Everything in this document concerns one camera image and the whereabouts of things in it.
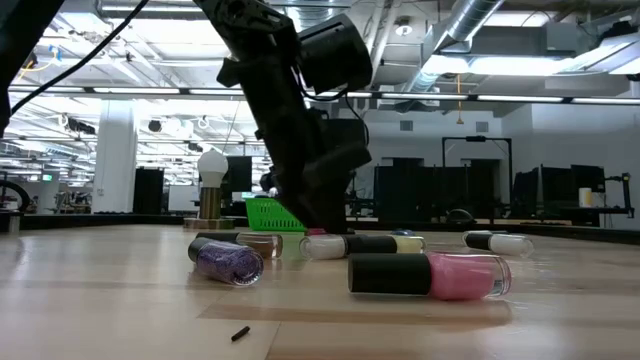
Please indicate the small black stick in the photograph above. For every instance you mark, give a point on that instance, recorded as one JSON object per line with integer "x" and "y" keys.
{"x": 240, "y": 334}

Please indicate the dark pink nail polish bottle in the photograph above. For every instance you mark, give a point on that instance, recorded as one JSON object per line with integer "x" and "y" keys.
{"x": 316, "y": 231}

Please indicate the green plastic mesh basket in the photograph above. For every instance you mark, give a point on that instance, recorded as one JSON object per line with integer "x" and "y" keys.
{"x": 267, "y": 215}

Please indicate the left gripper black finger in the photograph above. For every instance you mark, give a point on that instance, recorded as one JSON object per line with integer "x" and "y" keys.
{"x": 325, "y": 210}
{"x": 292, "y": 207}

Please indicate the purple glitter nail polish bottle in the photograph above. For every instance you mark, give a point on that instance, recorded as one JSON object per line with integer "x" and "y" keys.
{"x": 230, "y": 262}

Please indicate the white bulb brass lamp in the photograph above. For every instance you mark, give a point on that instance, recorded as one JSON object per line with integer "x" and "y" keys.
{"x": 212, "y": 167}

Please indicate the black cabinet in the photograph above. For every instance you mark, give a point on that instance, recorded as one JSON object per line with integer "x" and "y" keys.
{"x": 148, "y": 190}

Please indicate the dark workstation with monitors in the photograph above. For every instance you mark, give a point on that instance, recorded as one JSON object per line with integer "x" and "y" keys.
{"x": 555, "y": 187}

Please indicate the pale yellow nail polish bottle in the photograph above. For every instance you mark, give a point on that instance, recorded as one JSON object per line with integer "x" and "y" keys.
{"x": 410, "y": 244}

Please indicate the white square column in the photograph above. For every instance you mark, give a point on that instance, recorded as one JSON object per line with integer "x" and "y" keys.
{"x": 115, "y": 155}

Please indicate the silver ventilation duct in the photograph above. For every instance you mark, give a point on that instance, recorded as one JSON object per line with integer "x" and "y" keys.
{"x": 470, "y": 20}

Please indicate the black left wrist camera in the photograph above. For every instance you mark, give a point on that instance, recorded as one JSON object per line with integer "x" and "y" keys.
{"x": 345, "y": 160}

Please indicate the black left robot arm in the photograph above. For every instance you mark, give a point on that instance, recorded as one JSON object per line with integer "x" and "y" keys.
{"x": 240, "y": 25}

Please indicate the white roll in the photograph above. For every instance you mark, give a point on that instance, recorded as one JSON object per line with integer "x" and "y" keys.
{"x": 585, "y": 197}

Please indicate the black monitor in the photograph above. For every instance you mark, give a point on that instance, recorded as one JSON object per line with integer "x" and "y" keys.
{"x": 240, "y": 172}

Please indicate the black metal gantry frame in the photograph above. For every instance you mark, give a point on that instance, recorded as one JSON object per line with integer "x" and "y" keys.
{"x": 477, "y": 139}

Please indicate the brown nail polish bottle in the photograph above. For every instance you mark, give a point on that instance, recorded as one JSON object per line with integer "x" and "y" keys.
{"x": 265, "y": 245}

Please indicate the white nail polish bottle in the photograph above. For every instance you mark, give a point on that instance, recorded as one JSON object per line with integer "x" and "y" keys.
{"x": 510, "y": 245}
{"x": 322, "y": 247}

